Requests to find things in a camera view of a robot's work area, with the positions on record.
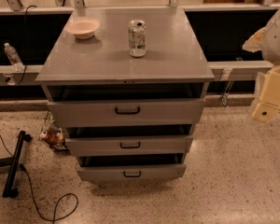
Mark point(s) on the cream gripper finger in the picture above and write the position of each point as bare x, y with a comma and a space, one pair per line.
268, 105
254, 42

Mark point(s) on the grey top drawer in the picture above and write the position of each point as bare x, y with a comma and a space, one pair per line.
126, 113

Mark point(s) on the grey drawer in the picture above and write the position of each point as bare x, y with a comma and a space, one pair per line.
126, 113
133, 145
166, 171

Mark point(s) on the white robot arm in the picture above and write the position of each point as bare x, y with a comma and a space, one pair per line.
267, 41

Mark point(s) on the grey middle drawer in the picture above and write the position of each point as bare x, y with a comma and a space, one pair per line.
133, 145

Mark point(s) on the grey metal drawer cabinet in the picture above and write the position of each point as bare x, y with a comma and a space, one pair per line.
102, 69

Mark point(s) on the grey bottom drawer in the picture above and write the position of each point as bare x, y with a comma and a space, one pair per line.
166, 171

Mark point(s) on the silver soda can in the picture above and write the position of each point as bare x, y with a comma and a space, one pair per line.
137, 38

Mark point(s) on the white paper bowl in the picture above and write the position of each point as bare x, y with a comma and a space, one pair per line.
82, 28

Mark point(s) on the snack bag in basket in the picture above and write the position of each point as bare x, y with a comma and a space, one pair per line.
52, 135

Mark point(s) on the clear plastic water bottle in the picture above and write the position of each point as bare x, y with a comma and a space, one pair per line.
13, 57

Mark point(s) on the black stand leg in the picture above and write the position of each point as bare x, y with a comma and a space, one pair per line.
12, 162

